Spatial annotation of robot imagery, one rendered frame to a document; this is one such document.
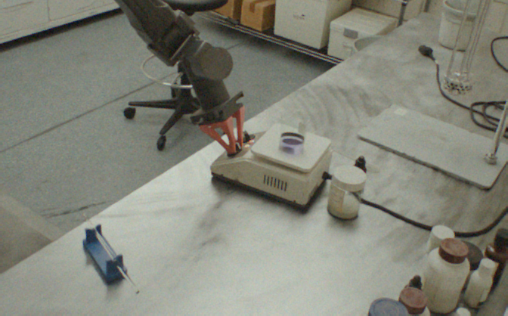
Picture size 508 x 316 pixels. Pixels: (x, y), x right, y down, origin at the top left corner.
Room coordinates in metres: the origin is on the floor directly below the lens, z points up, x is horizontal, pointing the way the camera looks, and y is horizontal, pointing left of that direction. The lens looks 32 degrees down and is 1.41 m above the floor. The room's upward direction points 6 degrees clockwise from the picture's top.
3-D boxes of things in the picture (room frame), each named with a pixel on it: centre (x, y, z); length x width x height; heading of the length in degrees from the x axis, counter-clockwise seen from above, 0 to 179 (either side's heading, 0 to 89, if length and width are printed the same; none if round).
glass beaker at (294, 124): (0.90, -0.07, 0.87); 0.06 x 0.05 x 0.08; 166
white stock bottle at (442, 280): (0.65, -0.30, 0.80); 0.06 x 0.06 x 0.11
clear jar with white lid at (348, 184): (0.86, -0.17, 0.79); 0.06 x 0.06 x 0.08
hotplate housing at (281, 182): (0.94, -0.04, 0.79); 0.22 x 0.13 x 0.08; 66
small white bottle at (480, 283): (0.66, -0.36, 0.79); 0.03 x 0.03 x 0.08
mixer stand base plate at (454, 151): (1.13, -0.40, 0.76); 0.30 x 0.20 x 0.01; 58
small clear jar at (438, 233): (0.77, -0.33, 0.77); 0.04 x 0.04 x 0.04
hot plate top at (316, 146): (0.92, -0.07, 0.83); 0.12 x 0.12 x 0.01; 66
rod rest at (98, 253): (0.67, 0.22, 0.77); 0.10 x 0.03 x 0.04; 38
